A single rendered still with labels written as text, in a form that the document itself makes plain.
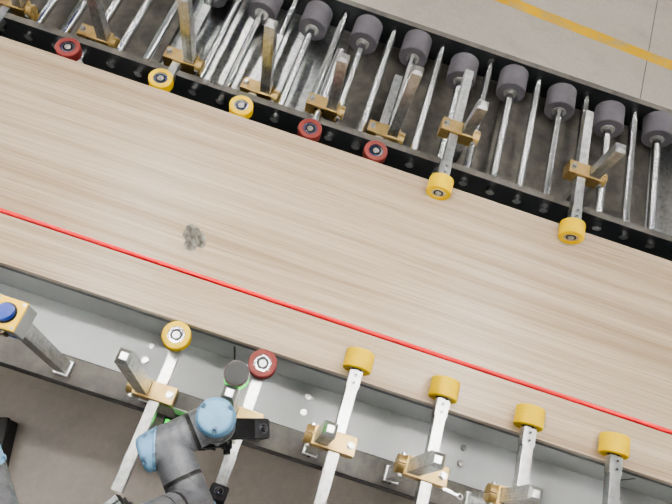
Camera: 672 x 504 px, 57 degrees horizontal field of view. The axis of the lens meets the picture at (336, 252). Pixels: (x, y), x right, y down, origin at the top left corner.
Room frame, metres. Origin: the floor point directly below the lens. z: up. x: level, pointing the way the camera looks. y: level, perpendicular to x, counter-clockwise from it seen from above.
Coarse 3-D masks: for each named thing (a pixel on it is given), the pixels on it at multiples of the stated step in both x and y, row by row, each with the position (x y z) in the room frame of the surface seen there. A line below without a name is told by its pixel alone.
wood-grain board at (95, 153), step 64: (0, 64) 1.02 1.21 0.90; (64, 64) 1.10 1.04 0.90; (0, 128) 0.80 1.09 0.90; (64, 128) 0.88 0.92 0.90; (128, 128) 0.96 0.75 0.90; (192, 128) 1.04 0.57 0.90; (256, 128) 1.13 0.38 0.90; (0, 192) 0.61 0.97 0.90; (64, 192) 0.68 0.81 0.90; (128, 192) 0.75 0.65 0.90; (192, 192) 0.83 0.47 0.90; (256, 192) 0.90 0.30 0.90; (320, 192) 0.98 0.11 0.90; (384, 192) 1.07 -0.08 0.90; (0, 256) 0.43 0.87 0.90; (64, 256) 0.50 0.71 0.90; (128, 256) 0.56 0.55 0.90; (192, 256) 0.63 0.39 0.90; (256, 256) 0.70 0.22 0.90; (320, 256) 0.77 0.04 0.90; (384, 256) 0.85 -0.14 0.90; (448, 256) 0.93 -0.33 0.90; (512, 256) 1.01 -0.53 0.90; (576, 256) 1.09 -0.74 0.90; (640, 256) 1.18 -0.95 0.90; (192, 320) 0.45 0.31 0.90; (256, 320) 0.52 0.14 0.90; (320, 320) 0.58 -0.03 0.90; (384, 320) 0.65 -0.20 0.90; (448, 320) 0.72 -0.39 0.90; (512, 320) 0.80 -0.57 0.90; (576, 320) 0.87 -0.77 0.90; (640, 320) 0.95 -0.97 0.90; (384, 384) 0.47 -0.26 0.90; (512, 384) 0.61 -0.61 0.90; (576, 384) 0.67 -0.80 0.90; (640, 384) 0.75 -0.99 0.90; (576, 448) 0.49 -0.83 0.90; (640, 448) 0.56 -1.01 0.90
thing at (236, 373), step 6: (228, 366) 0.31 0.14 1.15; (234, 366) 0.32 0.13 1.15; (240, 366) 0.32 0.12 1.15; (246, 366) 0.33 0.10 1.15; (228, 372) 0.30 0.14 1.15; (234, 372) 0.31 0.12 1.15; (240, 372) 0.31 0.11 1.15; (246, 372) 0.32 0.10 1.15; (228, 378) 0.29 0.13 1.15; (234, 378) 0.29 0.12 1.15; (240, 378) 0.30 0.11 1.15; (246, 378) 0.30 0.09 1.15; (234, 384) 0.28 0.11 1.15
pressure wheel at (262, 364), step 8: (256, 352) 0.43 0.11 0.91; (264, 352) 0.44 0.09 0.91; (248, 360) 0.40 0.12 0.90; (256, 360) 0.41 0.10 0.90; (264, 360) 0.42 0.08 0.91; (272, 360) 0.42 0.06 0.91; (256, 368) 0.39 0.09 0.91; (264, 368) 0.40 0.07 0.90; (272, 368) 0.40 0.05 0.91; (256, 376) 0.37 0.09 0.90; (264, 376) 0.38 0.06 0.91
